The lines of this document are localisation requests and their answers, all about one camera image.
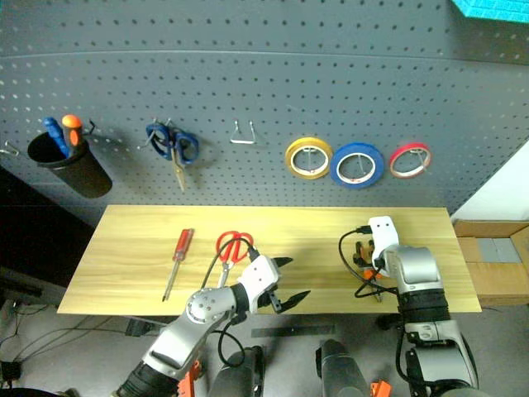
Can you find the orange handled screwdriver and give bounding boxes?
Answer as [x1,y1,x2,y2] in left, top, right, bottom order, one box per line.
[61,114,84,158]

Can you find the blue tape roll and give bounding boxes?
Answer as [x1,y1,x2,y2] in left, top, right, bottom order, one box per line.
[329,142,385,190]

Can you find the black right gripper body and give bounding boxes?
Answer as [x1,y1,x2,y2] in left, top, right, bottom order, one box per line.
[351,238,375,270]

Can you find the brown cardboard box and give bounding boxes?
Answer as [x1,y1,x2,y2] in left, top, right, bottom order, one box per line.
[452,221,529,308]

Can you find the grey metal pegboard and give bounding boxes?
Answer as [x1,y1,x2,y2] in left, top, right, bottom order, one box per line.
[0,0,529,217]

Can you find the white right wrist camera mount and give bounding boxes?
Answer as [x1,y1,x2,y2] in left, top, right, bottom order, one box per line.
[368,215,401,266]

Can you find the red tape roll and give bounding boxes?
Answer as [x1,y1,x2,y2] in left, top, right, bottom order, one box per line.
[388,142,432,179]

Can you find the blue handled screwdriver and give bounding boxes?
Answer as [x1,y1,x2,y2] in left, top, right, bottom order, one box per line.
[42,117,70,159]

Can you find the red handled scissors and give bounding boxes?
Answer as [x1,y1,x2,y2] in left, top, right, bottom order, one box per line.
[216,230,255,289]

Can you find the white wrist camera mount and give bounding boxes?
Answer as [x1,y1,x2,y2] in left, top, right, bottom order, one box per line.
[238,254,283,312]
[368,215,401,266]

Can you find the black floor cable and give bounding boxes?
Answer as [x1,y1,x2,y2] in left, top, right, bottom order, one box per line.
[0,300,138,397]

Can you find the yellow tape roll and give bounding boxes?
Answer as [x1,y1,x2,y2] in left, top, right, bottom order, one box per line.
[284,136,334,179]

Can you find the black cup holder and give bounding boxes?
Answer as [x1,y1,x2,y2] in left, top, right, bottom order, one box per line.
[26,131,113,199]

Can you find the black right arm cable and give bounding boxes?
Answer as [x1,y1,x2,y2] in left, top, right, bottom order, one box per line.
[338,225,398,299]

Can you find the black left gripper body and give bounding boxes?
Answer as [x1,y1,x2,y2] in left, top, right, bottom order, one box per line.
[255,282,287,315]

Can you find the blue handled scissors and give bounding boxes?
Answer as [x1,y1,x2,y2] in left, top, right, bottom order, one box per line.
[145,122,200,194]

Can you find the black flat strip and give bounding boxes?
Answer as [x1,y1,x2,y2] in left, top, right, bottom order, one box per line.
[250,324,337,338]

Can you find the red handled screwdriver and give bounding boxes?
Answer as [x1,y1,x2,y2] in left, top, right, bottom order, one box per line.
[161,227,195,303]

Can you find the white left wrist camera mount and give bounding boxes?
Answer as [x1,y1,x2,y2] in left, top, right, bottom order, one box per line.
[238,254,283,312]

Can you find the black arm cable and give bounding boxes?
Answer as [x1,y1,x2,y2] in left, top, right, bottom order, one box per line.
[338,225,398,299]
[201,244,260,292]

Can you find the silver wire loop hook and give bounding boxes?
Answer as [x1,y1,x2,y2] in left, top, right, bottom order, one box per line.
[229,119,256,145]

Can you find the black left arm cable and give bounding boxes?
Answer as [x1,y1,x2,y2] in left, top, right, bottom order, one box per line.
[201,244,260,292]

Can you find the black cabinet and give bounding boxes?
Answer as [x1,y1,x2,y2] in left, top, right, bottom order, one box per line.
[0,165,98,308]

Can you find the teal foam panel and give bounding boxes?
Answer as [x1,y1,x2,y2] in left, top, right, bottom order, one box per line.
[449,0,529,24]

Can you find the dark rounded shape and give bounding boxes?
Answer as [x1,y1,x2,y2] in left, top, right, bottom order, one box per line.
[210,346,266,397]
[315,338,371,397]

